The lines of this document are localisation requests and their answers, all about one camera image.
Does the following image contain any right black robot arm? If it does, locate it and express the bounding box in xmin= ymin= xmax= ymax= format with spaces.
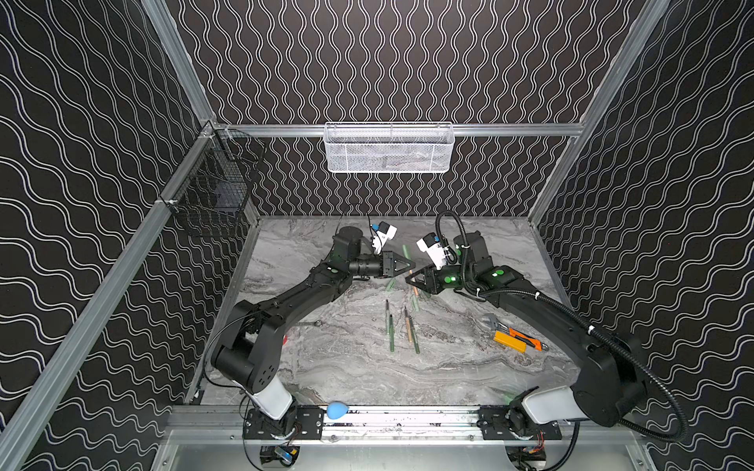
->
xmin=406 ymin=210 xmax=690 ymax=443

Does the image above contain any aluminium front rail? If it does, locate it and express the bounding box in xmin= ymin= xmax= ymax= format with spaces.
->
xmin=164 ymin=403 xmax=637 ymax=447

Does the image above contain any white wire mesh basket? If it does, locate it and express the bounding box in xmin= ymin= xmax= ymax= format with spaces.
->
xmin=323 ymin=122 xmax=456 ymax=174

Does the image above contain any orange yellow box cutter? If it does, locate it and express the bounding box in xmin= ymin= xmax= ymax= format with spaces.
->
xmin=493 ymin=329 xmax=545 ymax=352

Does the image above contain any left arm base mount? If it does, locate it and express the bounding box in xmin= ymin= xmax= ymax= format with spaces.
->
xmin=243 ymin=404 xmax=325 ymax=441

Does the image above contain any black wire mesh basket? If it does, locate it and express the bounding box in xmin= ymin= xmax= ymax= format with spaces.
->
xmin=167 ymin=129 xmax=269 ymax=239

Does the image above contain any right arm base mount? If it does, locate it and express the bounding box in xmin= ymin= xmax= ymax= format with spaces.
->
xmin=476 ymin=405 xmax=563 ymax=442

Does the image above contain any blue egg-shaped object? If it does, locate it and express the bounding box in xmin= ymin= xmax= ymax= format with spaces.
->
xmin=326 ymin=402 xmax=350 ymax=421

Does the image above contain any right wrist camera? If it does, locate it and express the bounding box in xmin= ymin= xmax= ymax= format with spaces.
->
xmin=416 ymin=232 xmax=450 ymax=270

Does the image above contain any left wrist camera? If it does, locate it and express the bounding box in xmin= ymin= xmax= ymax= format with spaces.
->
xmin=371 ymin=222 xmax=397 ymax=255

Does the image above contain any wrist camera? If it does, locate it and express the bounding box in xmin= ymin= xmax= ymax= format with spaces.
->
xmin=416 ymin=232 xmax=450 ymax=270
xmin=371 ymin=222 xmax=397 ymax=255

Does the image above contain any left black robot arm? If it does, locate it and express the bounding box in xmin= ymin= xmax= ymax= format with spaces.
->
xmin=209 ymin=226 xmax=415 ymax=421

